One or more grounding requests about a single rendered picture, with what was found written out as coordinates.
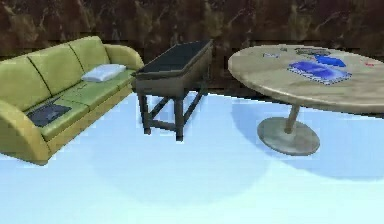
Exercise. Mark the dark wooden side table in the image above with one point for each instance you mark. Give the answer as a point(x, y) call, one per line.
point(173, 71)

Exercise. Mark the small pale blue card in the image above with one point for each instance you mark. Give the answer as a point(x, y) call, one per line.
point(270, 55)

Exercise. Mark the pale blue pillow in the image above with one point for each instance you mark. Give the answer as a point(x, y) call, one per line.
point(104, 72)

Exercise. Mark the blue patterned cloth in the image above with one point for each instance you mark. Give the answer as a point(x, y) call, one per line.
point(318, 72)

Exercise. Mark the grey flat object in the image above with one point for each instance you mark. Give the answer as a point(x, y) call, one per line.
point(311, 51)

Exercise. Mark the yellow-green sofa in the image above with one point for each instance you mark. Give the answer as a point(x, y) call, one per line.
point(56, 66)

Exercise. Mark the dark grey laptop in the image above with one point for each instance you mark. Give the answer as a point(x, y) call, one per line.
point(47, 114)

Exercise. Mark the blue folded cloth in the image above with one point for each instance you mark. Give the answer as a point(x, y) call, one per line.
point(330, 61)

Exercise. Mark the small red object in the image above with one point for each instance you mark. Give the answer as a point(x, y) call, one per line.
point(369, 64)

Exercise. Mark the round beige pedestal table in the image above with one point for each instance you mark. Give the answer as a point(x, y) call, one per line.
point(276, 80)

